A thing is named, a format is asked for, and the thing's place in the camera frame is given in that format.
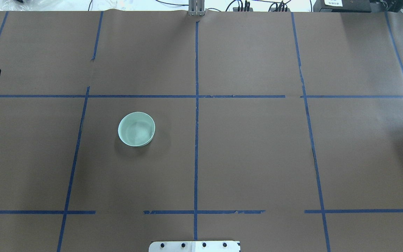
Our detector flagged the black power strip cables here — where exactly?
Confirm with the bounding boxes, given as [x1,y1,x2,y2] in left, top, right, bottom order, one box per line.
[226,0,291,12]

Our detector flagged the aluminium frame post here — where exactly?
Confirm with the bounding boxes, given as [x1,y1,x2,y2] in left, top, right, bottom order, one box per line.
[188,0,206,16]

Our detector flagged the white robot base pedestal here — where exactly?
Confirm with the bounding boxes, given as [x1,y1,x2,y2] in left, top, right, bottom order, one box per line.
[148,240,241,252]

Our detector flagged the black device box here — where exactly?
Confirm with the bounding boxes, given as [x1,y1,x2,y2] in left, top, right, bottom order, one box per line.
[312,0,372,13]

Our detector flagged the light green bowl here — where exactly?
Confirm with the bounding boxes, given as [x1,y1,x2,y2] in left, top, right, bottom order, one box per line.
[117,112,156,147]

